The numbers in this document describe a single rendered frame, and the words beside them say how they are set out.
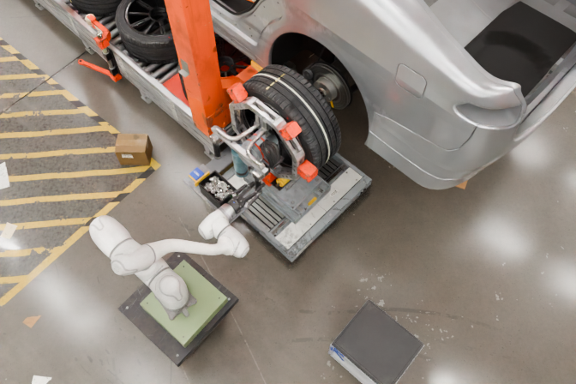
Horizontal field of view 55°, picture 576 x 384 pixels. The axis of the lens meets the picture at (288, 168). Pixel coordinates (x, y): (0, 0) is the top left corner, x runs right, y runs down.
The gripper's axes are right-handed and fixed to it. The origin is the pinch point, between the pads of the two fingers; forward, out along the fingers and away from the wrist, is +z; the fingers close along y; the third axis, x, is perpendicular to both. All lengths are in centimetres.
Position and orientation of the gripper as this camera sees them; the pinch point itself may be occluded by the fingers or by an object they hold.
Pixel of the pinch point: (257, 184)
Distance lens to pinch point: 308.1
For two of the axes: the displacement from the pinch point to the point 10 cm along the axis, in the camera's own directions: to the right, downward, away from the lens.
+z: 6.9, -6.2, 3.8
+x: 0.0, -5.2, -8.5
